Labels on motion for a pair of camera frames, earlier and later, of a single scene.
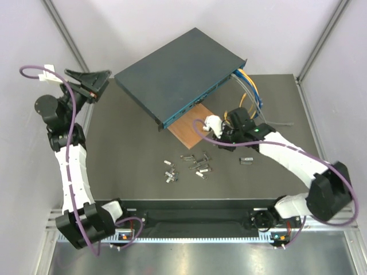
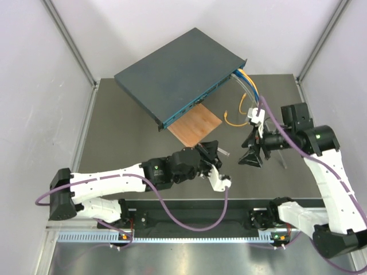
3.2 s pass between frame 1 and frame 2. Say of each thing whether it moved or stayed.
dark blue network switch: stayed
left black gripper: moved
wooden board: stayed
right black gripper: moved
